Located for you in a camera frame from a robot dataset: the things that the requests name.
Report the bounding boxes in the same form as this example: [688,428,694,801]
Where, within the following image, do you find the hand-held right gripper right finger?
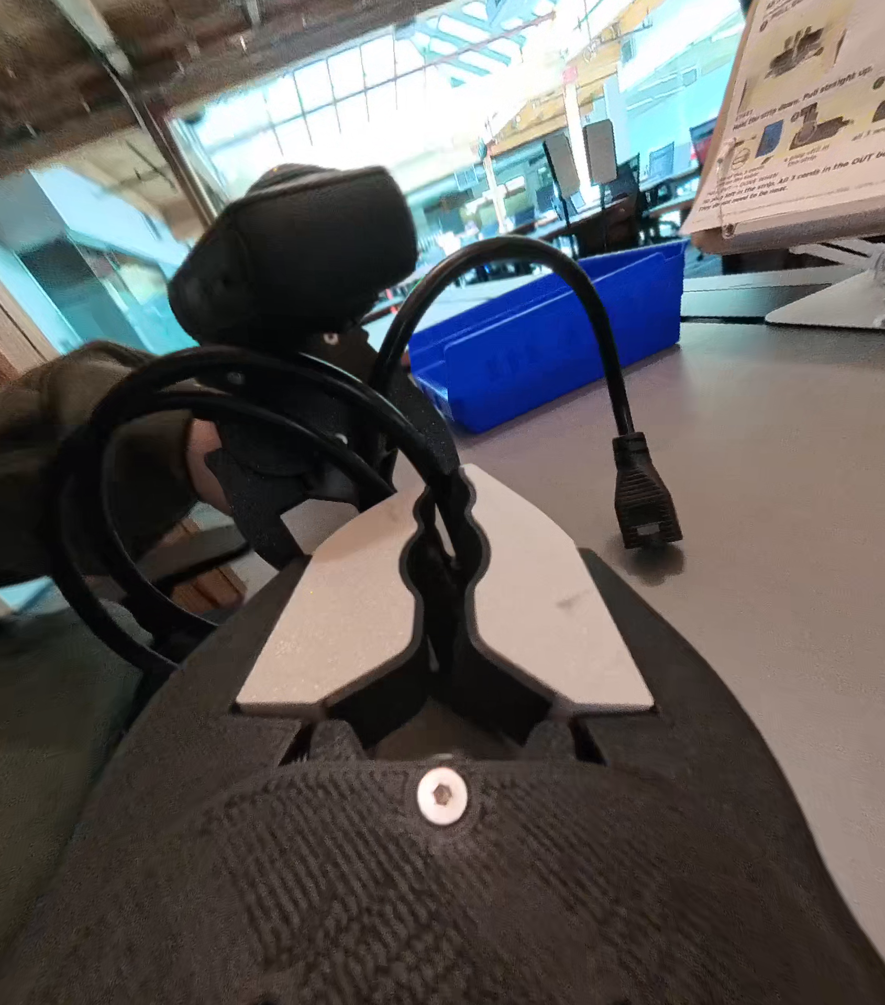
[458,463,657,747]

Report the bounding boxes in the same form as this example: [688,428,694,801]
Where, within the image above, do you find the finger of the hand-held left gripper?
[285,499,371,563]

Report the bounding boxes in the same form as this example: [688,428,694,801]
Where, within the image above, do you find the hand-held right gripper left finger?
[235,489,429,749]

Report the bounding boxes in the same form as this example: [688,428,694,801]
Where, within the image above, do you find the black power cord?
[372,236,684,551]
[56,344,484,678]
[101,383,412,633]

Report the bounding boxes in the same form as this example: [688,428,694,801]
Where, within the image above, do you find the person's left forearm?
[0,341,204,598]

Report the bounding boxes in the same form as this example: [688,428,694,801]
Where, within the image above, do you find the person's left hand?
[188,418,238,511]

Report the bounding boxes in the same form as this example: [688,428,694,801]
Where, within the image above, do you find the metal pillar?
[50,0,216,229]

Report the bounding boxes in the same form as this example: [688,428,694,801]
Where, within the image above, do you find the blue plastic bin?
[408,238,687,434]

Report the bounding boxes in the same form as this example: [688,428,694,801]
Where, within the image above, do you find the white panel on stand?
[543,132,582,199]
[584,119,618,185]

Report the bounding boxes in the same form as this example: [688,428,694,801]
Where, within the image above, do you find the white sheet stand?
[765,236,885,334]

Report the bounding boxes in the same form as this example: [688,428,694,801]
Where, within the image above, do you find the printed instruction sheet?
[680,0,885,256]

